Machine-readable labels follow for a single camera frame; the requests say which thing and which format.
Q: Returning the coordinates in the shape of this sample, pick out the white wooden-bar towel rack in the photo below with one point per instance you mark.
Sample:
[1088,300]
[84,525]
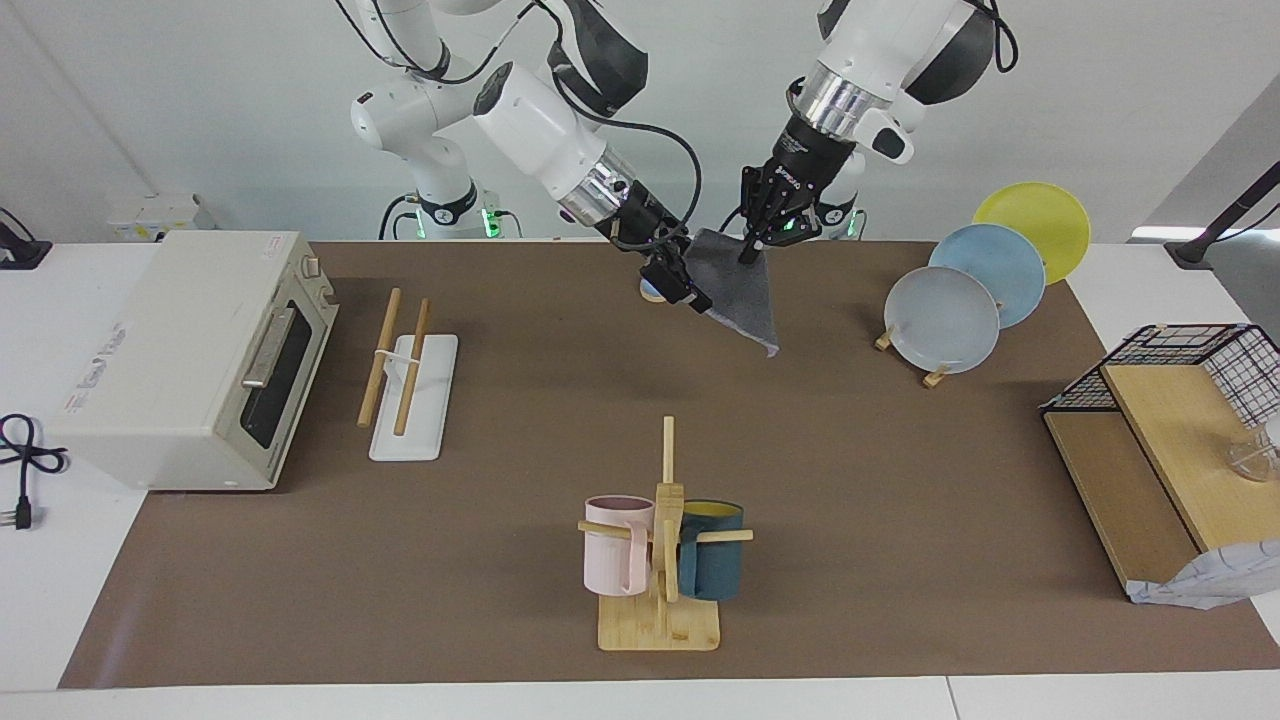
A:
[415,420]

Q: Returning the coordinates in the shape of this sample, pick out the brown table mat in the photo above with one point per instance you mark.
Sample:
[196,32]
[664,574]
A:
[450,560]

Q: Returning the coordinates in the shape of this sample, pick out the yellow plate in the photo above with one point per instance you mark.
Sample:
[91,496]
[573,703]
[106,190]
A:
[1045,220]

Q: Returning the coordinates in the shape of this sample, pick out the dark teal mug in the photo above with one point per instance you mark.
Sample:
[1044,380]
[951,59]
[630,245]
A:
[715,565]

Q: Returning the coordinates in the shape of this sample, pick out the marble patterned cloth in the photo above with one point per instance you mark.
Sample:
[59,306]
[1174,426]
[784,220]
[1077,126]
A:
[1210,585]
[1050,403]

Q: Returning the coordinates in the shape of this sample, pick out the wooden mug tree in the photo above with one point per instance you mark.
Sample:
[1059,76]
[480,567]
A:
[660,625]

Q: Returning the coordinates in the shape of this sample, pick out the clear glass vessel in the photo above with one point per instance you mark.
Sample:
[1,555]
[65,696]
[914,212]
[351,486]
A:
[1255,455]

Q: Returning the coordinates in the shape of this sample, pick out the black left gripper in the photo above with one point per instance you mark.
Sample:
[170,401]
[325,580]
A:
[785,200]

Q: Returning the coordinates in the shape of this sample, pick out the pink mug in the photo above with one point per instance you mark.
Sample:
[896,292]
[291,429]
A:
[610,560]

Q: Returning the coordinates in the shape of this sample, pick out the purple and grey towel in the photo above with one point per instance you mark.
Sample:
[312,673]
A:
[745,290]

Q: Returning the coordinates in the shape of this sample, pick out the beige toaster oven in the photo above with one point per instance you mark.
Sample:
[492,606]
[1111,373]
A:
[170,370]

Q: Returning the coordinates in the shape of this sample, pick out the black clamp stand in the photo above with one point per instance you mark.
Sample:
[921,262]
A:
[1190,252]
[20,255]

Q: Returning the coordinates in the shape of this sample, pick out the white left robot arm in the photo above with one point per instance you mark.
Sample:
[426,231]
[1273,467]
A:
[890,40]

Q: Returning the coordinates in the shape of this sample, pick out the blue call bell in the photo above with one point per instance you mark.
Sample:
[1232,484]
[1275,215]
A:
[650,293]

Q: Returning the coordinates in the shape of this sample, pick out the light blue plate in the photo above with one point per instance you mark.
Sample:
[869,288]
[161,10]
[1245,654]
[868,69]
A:
[1005,265]

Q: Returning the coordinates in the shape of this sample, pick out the wooden plate rack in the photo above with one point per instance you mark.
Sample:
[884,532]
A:
[936,378]

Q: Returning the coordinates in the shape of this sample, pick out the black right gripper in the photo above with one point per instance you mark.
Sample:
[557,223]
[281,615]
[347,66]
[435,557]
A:
[665,255]

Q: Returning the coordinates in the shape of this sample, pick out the white power box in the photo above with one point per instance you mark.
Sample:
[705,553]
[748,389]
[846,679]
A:
[160,215]

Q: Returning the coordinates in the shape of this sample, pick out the grey plate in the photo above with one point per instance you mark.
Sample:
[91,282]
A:
[940,320]

